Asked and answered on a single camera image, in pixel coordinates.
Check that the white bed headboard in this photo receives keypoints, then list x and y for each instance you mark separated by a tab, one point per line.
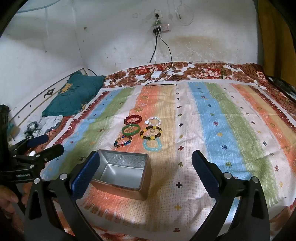
34	97

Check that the teal pillow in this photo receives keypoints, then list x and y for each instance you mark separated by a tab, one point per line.
74	92

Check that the person's left hand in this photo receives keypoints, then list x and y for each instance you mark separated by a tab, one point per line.
9	199

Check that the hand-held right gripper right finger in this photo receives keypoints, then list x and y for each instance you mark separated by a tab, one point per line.
205	173

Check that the green jade bangle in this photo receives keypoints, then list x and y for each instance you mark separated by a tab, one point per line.
123	130

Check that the yellow curtain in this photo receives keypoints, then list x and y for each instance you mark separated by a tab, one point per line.
275	41

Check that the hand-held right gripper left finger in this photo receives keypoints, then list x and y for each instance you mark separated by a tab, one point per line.
84	176

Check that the striped colourful blanket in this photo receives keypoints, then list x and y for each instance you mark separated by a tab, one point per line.
208	139

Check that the white wall socket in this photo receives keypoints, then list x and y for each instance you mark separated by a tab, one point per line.
158	14

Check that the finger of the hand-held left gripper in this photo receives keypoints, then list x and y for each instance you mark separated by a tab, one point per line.
50	151
38	139

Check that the silver metal tin box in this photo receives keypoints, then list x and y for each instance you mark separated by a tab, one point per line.
129	160

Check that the white charger block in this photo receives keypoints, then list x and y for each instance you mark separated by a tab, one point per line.
156	74

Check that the floral brown bedsheet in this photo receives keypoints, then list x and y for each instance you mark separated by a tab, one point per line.
208	69

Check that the white power strip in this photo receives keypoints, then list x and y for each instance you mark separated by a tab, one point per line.
161	28

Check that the white crumpled cloth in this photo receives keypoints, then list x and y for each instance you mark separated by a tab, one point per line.
50	121

